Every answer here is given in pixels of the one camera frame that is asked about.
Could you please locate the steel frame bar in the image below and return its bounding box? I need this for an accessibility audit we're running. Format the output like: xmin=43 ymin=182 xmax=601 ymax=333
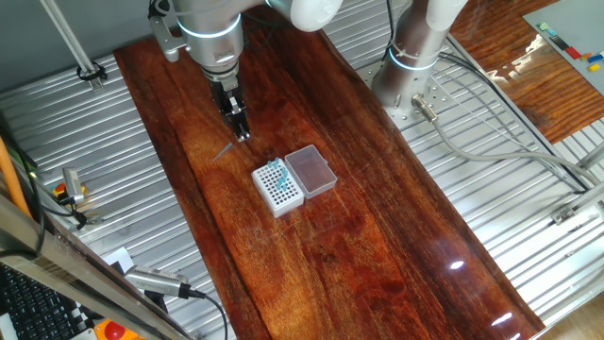
xmin=0 ymin=192 xmax=191 ymax=340

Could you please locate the aluminium profile rail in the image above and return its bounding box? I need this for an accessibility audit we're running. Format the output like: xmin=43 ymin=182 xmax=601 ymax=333
xmin=576 ymin=141 xmax=604 ymax=170
xmin=550 ymin=181 xmax=604 ymax=226

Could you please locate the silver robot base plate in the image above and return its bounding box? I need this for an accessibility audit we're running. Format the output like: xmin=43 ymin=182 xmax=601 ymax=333
xmin=358 ymin=56 xmax=455 ymax=131

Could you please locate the orange emergency stop box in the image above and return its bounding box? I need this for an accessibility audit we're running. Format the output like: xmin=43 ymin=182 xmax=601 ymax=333
xmin=92 ymin=318 xmax=145 ymax=340

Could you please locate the orange tube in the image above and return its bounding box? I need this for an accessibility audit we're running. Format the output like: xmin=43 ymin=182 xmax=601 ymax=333
xmin=0 ymin=136 xmax=32 ymax=218

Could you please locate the black cable loop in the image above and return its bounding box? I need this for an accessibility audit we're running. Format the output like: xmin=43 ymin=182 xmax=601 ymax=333
xmin=76 ymin=60 xmax=109 ymax=82

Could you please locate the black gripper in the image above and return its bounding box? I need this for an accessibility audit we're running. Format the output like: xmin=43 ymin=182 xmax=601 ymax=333
xmin=209 ymin=75 xmax=252 ymax=143

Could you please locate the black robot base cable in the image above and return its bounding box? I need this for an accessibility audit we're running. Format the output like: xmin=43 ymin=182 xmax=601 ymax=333
xmin=438 ymin=50 xmax=589 ymax=196

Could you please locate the white pipette tip box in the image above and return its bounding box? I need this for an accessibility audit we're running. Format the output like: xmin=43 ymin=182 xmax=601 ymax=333
xmin=250 ymin=144 xmax=339 ymax=219

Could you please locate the silver depth camera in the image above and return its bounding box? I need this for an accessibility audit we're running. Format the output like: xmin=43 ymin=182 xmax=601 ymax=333
xmin=62 ymin=167 xmax=87 ymax=205
xmin=124 ymin=264 xmax=193 ymax=299

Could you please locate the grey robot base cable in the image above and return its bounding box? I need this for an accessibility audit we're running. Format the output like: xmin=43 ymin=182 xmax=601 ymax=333
xmin=411 ymin=93 xmax=603 ymax=188

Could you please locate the aluminium profile strut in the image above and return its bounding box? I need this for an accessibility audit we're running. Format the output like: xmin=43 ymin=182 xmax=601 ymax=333
xmin=40 ymin=0 xmax=104 ymax=92

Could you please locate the grey board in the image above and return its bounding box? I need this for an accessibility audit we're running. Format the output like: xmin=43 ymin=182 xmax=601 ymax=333
xmin=522 ymin=0 xmax=604 ymax=98

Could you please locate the black white marker sheet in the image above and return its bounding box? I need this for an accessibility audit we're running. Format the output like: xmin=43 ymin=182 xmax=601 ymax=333
xmin=69 ymin=245 xmax=137 ymax=334

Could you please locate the black keyboard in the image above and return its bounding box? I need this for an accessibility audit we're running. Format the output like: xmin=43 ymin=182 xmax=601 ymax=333
xmin=0 ymin=263 xmax=103 ymax=340

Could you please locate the black camera cable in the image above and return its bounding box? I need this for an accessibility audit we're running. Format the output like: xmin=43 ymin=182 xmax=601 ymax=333
xmin=187 ymin=287 xmax=231 ymax=340
xmin=25 ymin=169 xmax=91 ymax=259

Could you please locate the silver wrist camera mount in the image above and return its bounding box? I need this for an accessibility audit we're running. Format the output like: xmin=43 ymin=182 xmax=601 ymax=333
xmin=149 ymin=12 xmax=191 ymax=63

